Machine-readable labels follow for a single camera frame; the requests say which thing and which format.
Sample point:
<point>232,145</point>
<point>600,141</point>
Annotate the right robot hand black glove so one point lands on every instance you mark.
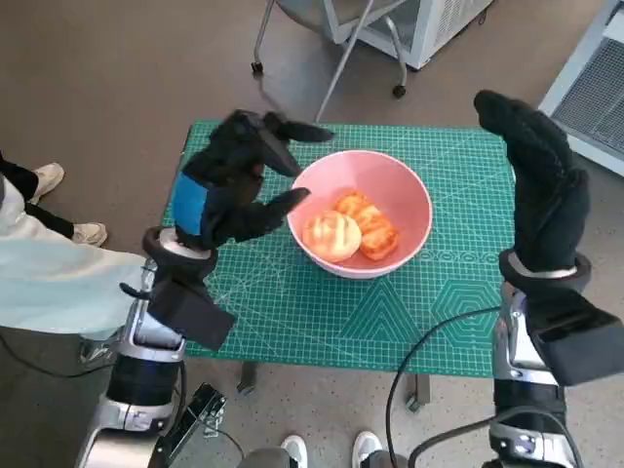
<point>546,205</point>

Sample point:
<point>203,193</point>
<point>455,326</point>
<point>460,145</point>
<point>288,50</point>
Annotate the left robot hand blue tape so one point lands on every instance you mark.
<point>229,195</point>

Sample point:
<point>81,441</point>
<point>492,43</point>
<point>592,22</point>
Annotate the round bread bun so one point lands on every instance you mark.
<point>331,236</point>
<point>370,224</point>

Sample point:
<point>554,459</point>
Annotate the pink bowl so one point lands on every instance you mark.
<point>390,175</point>

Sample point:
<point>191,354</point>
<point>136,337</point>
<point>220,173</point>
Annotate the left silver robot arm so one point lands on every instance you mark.
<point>141,380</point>

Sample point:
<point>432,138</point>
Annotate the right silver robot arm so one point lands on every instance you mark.
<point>526,400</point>

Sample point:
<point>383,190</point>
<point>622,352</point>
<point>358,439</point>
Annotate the white mesh cabinet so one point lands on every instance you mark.
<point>590,97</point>

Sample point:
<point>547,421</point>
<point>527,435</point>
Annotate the green cutting mat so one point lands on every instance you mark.
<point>302,317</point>

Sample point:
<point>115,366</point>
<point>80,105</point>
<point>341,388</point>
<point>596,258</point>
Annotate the metal table leg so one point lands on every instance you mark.
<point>247,376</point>
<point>418,392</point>

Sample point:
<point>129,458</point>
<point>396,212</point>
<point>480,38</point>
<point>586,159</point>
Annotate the person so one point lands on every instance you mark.
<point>49,287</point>

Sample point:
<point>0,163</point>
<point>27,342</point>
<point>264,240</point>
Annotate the white cabinet with vent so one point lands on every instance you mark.
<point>439,29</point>

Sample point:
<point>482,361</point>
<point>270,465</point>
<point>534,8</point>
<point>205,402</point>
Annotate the white shoe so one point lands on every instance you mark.
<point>294,449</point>
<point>366,446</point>

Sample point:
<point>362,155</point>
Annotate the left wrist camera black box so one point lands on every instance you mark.
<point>195,314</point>

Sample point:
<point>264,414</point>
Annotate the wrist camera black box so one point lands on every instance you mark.
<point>195,314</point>
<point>580,346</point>

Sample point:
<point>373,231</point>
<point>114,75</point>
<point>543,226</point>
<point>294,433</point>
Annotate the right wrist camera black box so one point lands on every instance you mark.
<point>580,346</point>

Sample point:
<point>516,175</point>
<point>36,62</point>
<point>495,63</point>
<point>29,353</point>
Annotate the black metal rail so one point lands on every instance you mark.
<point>195,424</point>

